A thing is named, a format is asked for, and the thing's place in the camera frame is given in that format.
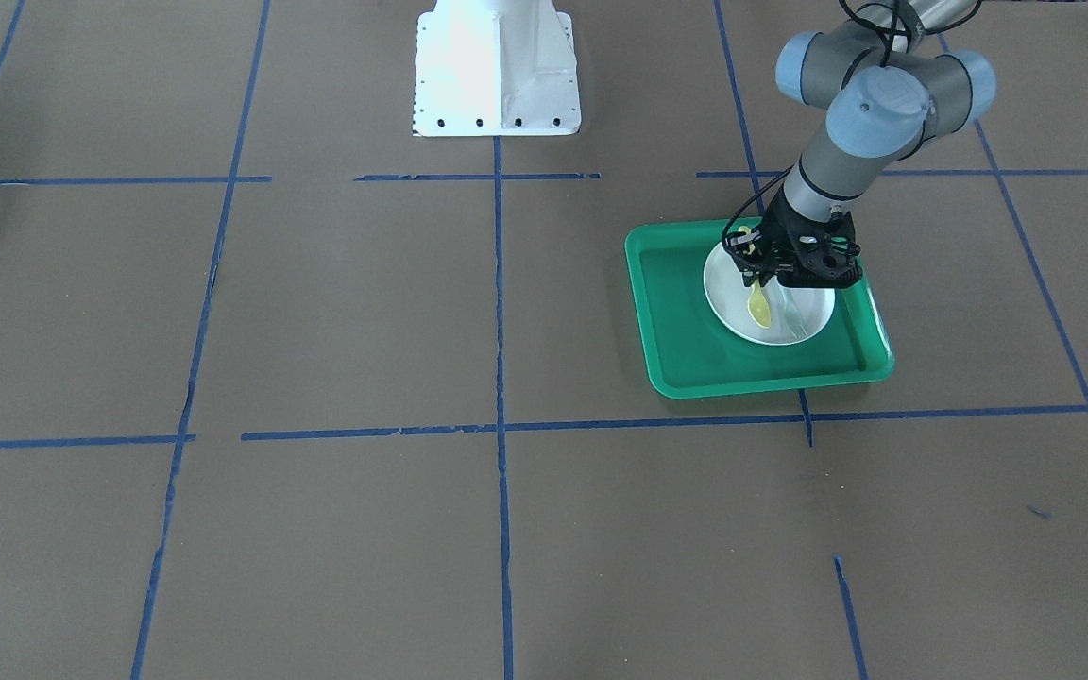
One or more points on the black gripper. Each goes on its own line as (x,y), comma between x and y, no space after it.
(778,232)

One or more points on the yellow plastic spoon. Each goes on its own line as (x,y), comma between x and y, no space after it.
(757,304)

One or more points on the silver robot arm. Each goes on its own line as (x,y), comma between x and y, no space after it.
(882,103)

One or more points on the pale green plastic fork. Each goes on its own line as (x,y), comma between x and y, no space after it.
(792,315)

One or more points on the green plastic tray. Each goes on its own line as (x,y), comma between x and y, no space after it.
(699,340)

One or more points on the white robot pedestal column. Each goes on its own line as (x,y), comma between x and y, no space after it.
(486,68)

